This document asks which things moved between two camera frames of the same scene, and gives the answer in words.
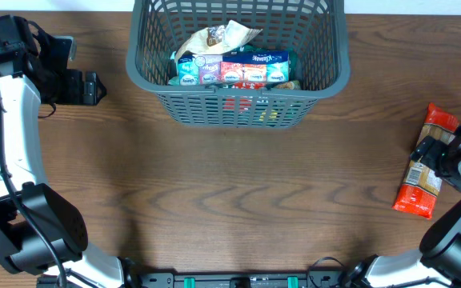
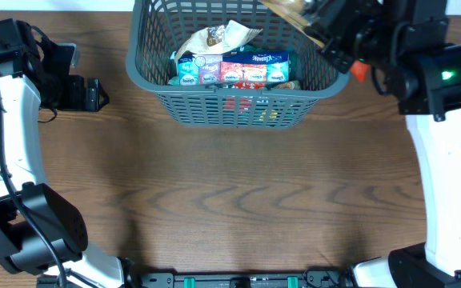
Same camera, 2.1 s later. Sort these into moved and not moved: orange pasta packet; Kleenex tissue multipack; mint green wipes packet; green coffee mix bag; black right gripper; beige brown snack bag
Moved: orange pasta packet; black right gripper
Not moved: green coffee mix bag; Kleenex tissue multipack; beige brown snack bag; mint green wipes packet
